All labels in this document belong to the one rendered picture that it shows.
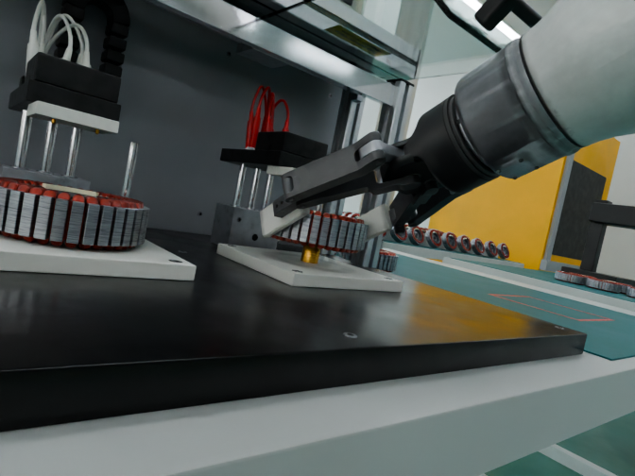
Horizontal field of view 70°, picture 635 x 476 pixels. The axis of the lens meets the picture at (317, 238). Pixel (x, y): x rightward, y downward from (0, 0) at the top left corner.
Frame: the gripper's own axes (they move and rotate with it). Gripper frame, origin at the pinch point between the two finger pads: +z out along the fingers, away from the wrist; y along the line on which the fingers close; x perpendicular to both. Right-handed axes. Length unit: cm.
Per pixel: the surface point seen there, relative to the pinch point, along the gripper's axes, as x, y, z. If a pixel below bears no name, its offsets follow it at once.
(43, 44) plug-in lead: 18.5, -25.8, 7.4
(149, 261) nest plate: -7.0, -20.0, -3.6
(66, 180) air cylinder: 6.0, -22.6, 11.0
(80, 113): 6.1, -24.1, -0.4
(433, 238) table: 60, 186, 105
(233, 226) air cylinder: 4.2, -3.3, 12.0
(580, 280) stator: 11, 160, 29
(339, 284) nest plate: -7.8, -1.8, -3.6
